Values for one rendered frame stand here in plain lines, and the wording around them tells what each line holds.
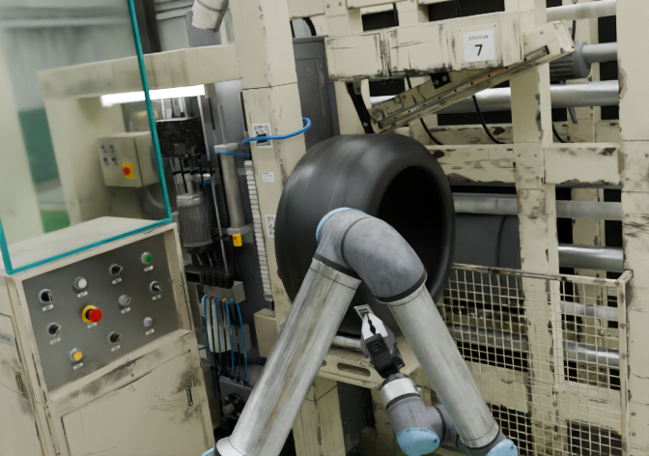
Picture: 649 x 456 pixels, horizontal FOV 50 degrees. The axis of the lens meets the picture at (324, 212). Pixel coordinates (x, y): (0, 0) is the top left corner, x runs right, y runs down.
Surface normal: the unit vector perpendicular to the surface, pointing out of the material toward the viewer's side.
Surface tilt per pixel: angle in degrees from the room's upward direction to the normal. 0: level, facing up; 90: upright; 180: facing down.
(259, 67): 90
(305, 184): 48
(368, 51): 90
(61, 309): 90
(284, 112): 90
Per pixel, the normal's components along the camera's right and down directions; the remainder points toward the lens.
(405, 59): -0.61, 0.25
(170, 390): 0.78, 0.04
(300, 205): -0.59, -0.29
